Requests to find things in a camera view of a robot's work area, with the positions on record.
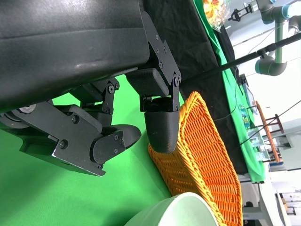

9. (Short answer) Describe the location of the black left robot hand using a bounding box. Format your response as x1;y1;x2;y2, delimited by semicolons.
0;0;182;177

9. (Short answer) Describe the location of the grey green bowl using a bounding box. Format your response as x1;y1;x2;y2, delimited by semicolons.
124;192;219;226

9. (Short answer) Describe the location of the orange wicker basket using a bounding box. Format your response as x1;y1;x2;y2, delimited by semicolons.
148;91;243;226

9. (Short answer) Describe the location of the snack bag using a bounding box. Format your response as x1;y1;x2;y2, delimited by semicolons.
202;0;230;30

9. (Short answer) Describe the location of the green tablecloth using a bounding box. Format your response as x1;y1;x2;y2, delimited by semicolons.
192;0;268;184
0;73;182;226

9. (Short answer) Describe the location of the black clamp tool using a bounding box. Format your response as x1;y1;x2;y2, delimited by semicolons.
228;4;252;23

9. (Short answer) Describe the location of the black boom pole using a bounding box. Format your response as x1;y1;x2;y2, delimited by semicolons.
181;32;301;82

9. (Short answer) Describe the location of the brown wooden chair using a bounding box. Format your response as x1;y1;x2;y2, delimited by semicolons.
255;100;285;163

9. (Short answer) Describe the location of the grey metal frame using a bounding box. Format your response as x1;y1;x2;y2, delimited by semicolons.
242;182;280;226

